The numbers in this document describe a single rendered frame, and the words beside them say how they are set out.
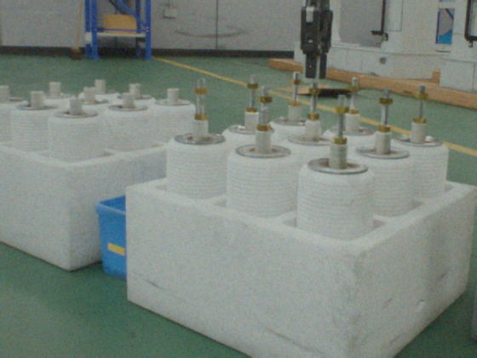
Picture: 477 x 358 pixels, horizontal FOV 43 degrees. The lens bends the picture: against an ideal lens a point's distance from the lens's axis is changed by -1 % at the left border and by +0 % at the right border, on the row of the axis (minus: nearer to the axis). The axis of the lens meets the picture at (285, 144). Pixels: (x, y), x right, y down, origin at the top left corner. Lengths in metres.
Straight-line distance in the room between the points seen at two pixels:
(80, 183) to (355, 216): 0.51
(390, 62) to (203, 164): 3.50
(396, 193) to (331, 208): 0.14
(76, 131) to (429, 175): 0.59
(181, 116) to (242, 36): 6.37
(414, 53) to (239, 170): 3.64
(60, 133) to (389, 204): 0.58
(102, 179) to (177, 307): 0.30
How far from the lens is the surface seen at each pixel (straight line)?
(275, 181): 0.78
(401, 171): 0.81
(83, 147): 1.09
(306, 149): 0.86
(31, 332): 0.91
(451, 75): 3.76
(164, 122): 1.24
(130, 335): 0.88
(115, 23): 6.70
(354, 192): 0.71
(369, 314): 0.74
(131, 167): 1.12
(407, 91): 3.99
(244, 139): 0.93
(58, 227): 1.08
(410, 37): 4.34
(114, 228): 1.02
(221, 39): 7.50
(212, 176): 0.86
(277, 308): 0.76
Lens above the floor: 0.42
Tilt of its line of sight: 11 degrees down
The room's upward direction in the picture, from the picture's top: 2 degrees clockwise
